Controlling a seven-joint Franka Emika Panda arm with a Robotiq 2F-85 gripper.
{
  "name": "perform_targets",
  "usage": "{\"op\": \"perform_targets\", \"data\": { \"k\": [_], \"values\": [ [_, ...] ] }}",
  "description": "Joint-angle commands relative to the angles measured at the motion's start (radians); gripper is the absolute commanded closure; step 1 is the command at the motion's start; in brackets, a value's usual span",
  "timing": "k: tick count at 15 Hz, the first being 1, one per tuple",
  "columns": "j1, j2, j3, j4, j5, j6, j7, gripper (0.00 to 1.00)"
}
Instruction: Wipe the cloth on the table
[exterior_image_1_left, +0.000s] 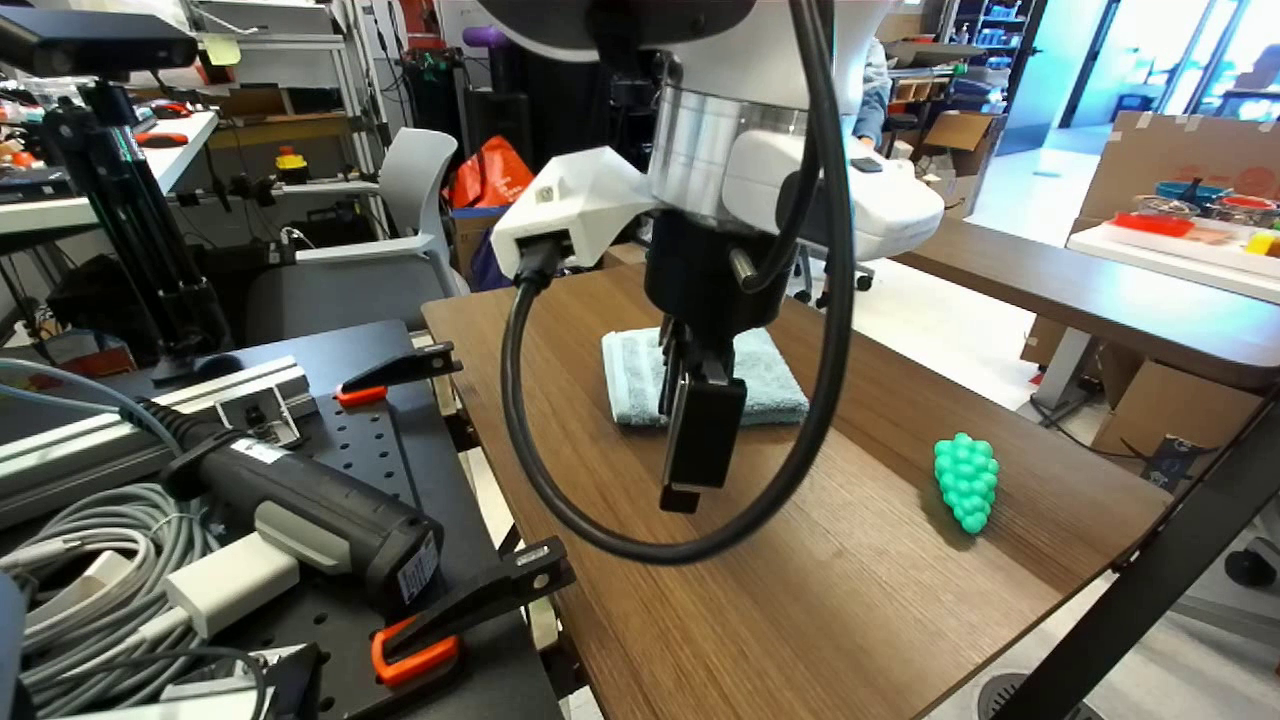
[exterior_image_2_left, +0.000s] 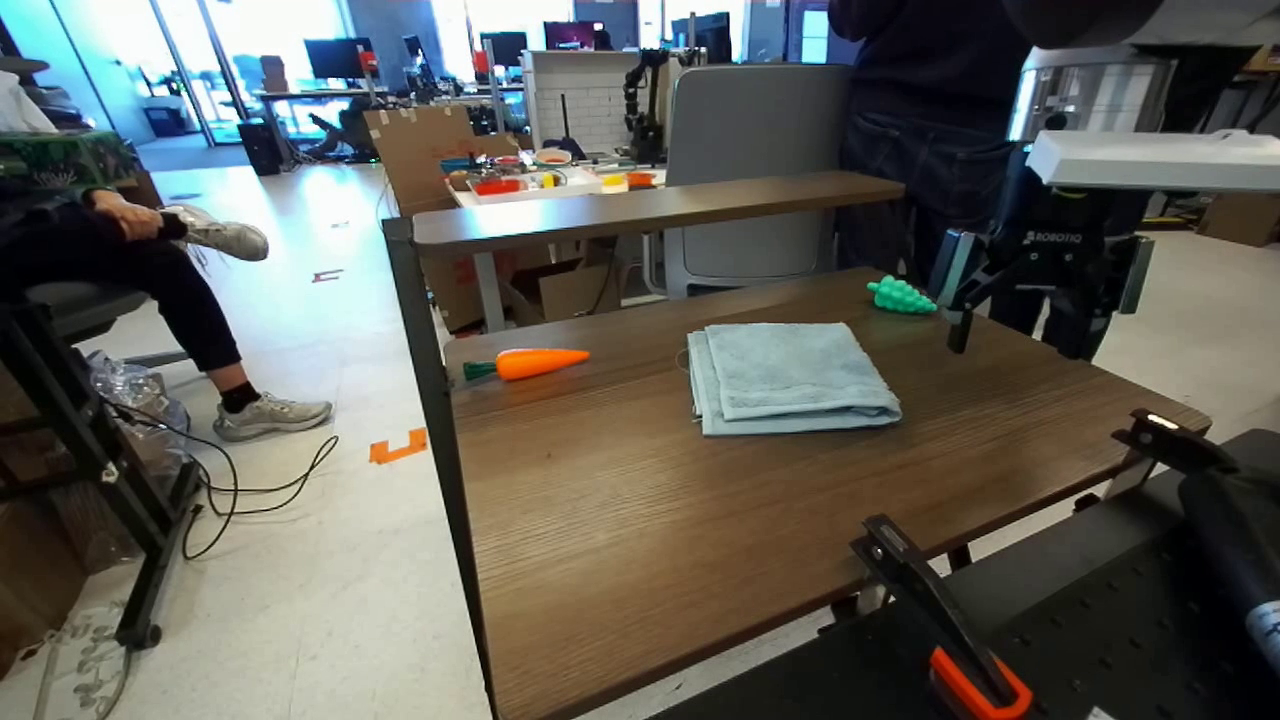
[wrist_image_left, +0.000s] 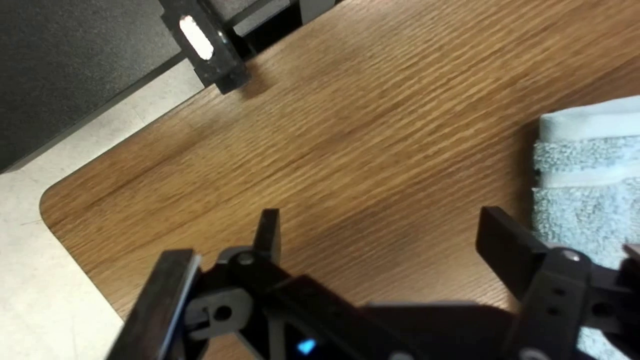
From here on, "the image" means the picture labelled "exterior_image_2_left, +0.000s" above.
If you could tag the seated person in dark trousers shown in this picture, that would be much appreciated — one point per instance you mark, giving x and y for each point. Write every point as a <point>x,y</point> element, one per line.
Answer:
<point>120,261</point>

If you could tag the black waste bin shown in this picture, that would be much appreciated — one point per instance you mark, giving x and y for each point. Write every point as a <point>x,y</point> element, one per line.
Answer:
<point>262,146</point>

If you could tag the clear plastic bag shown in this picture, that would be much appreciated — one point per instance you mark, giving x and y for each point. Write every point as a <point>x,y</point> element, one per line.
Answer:
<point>133,394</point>

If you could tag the orange toy carrot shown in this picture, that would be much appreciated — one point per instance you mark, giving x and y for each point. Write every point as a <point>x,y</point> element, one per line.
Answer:
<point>532,360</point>

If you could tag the black computer monitor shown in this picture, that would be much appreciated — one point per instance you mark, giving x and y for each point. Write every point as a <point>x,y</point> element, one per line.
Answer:
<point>507,48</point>
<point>337,56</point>
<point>578,33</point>

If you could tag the black chair frame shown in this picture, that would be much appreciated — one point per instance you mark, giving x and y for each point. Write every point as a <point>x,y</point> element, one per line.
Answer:
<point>92,452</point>

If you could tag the black metal table frame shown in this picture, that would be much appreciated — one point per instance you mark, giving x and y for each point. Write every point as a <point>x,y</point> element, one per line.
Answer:
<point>420,345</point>

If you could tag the long wooden side table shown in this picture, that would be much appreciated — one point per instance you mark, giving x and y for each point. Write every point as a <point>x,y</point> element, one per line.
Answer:
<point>643,211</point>

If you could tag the grey side table leg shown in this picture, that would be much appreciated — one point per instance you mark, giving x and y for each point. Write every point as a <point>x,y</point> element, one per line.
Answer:
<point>489,284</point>

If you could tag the standing person in dark clothes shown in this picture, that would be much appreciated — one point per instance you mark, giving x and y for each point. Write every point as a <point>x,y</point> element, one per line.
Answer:
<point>922,161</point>

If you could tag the orange floor tape marker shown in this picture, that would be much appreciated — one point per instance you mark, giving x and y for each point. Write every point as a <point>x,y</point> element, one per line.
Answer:
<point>399,450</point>

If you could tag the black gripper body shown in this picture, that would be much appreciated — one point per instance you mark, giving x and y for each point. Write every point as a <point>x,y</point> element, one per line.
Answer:
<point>1063,265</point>

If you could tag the light blue towel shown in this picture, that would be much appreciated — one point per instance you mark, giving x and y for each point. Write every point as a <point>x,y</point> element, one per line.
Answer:
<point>784,379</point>

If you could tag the grey divider panel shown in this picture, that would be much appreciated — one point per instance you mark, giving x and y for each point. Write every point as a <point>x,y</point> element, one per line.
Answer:
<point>755,161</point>

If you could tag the black cylindrical handheld device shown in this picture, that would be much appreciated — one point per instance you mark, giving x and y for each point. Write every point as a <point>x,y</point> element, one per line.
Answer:
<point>1235,545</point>

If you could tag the cardboard box under side table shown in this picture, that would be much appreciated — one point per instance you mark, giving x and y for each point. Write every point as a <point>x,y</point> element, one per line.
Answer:
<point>566,284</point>

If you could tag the green toy grape bunch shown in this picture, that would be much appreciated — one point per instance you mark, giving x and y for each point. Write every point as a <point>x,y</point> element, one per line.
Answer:
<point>903,297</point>

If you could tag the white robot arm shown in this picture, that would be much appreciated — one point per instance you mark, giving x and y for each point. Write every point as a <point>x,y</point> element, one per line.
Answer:
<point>1147,157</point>

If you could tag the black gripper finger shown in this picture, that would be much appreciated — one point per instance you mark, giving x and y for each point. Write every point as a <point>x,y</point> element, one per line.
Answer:
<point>1066,343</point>
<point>962,324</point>

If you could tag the large upright cardboard sheet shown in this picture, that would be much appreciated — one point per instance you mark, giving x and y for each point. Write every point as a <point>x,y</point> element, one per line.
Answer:
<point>420,152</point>

